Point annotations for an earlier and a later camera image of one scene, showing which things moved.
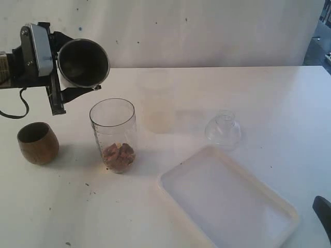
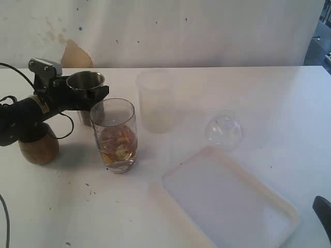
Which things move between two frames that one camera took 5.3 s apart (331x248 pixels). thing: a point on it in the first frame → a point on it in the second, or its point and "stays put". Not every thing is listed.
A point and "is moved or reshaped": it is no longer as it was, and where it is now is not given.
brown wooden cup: [38, 142] stays put
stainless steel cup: [84, 62] is moved or reshaped
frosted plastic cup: [157, 93] stays put
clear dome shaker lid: [222, 132] stays put
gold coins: [118, 157] is moved or reshaped
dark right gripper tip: [322, 208] stays put
